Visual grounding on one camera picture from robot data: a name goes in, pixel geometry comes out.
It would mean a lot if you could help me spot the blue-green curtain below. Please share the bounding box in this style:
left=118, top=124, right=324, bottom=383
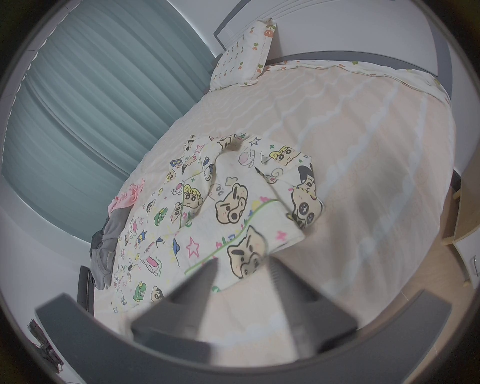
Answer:
left=0, top=0, right=219, bottom=235

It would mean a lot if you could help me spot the pink garment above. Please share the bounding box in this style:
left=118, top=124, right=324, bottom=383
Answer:
left=108, top=178, right=146, bottom=213

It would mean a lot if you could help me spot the white printed pillow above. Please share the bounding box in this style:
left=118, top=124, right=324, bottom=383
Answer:
left=210, top=18, right=278, bottom=91

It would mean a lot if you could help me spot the wooden bedside table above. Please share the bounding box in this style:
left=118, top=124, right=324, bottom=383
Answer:
left=440, top=169, right=480, bottom=288

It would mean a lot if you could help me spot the grey knit garment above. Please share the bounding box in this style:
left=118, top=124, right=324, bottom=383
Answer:
left=92, top=206, right=131, bottom=290

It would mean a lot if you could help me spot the bed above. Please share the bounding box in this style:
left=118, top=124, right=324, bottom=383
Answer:
left=88, top=0, right=457, bottom=366

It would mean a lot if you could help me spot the black garment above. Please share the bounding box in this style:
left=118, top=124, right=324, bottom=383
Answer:
left=90, top=229, right=110, bottom=251

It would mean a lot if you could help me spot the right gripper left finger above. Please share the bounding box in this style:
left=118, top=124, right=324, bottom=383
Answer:
left=131, top=258, right=220, bottom=347

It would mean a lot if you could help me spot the white printed pyjama top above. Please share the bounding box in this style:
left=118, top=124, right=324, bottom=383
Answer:
left=112, top=132, right=325, bottom=314

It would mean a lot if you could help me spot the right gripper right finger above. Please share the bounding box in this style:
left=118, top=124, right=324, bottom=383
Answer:
left=264, top=255, right=357, bottom=355

